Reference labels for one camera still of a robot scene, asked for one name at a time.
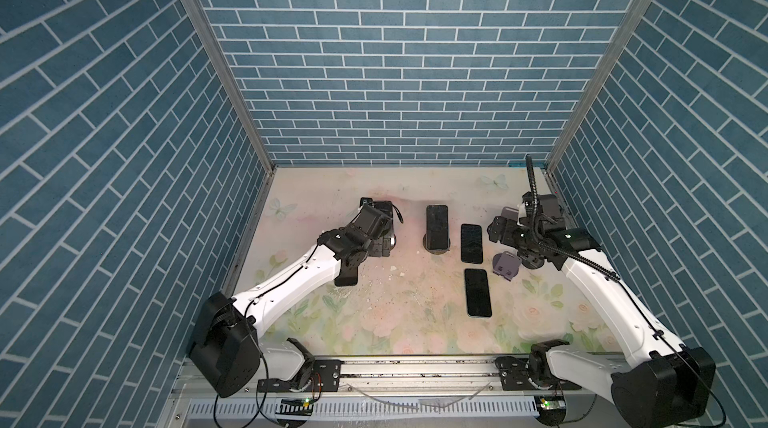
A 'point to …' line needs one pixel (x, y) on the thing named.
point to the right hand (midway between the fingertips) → (499, 228)
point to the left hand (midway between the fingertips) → (373, 237)
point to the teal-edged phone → (437, 227)
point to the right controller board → (551, 409)
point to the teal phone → (477, 292)
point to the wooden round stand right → (435, 251)
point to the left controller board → (297, 407)
